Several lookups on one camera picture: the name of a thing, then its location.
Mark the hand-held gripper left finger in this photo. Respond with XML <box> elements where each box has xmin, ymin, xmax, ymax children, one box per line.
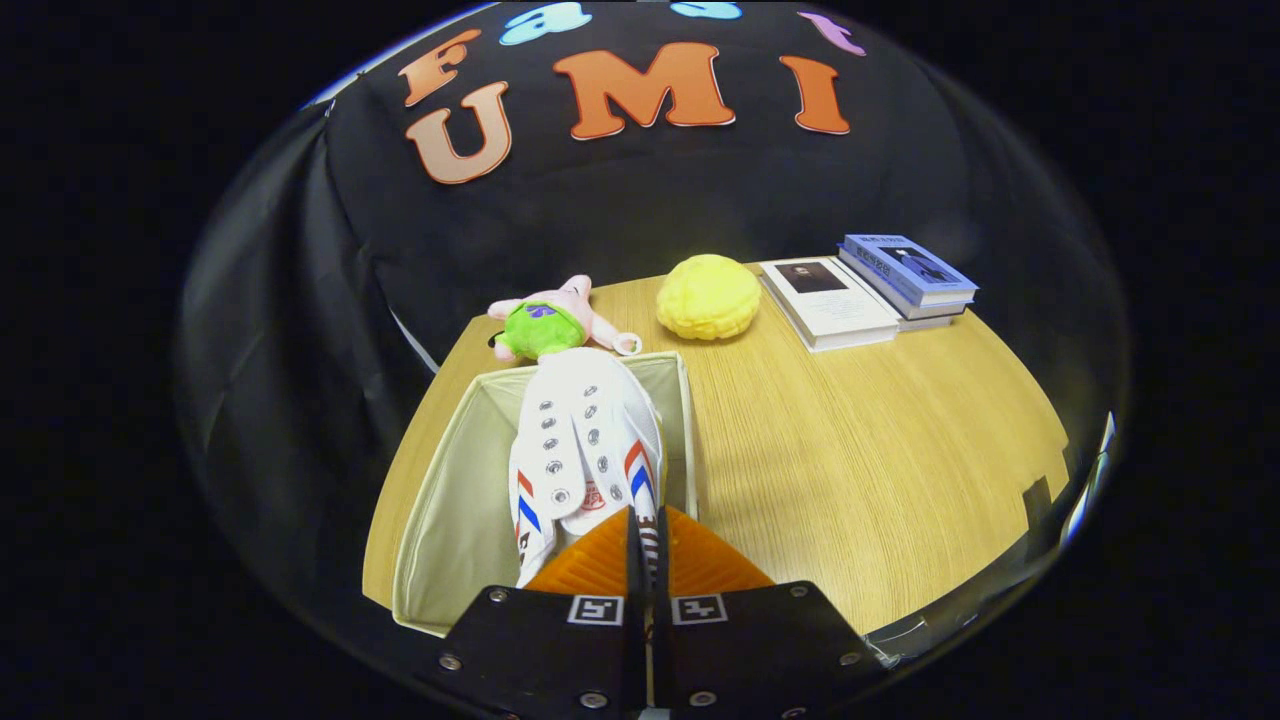
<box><xmin>436</xmin><ymin>505</ymin><xmax>651</xmax><ymax>720</ymax></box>

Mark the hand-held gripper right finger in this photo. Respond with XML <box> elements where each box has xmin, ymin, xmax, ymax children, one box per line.
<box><xmin>654</xmin><ymin>505</ymin><xmax>883</xmax><ymax>720</ymax></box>

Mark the brown fabric storage box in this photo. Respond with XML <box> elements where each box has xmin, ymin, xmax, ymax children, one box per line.
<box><xmin>390</xmin><ymin>350</ymin><xmax>701</xmax><ymax>639</ymax></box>

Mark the white striped shoe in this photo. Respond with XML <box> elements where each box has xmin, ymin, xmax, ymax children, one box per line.
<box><xmin>507</xmin><ymin>347</ymin><xmax>668</xmax><ymax>589</ymax></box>

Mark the pink and green plush toy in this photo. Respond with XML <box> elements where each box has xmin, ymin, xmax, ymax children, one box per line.
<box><xmin>487</xmin><ymin>275</ymin><xmax>643</xmax><ymax>363</ymax></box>

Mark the white book with portrait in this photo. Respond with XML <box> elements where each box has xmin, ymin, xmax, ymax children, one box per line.
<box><xmin>760</xmin><ymin>256</ymin><xmax>901</xmax><ymax>353</ymax></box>

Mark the yellow round plush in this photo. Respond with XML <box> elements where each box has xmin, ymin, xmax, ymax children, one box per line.
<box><xmin>656</xmin><ymin>254</ymin><xmax>763</xmax><ymax>341</ymax></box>

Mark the grey book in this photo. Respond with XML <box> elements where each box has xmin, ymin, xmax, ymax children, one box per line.
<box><xmin>838</xmin><ymin>250</ymin><xmax>969</xmax><ymax>333</ymax></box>

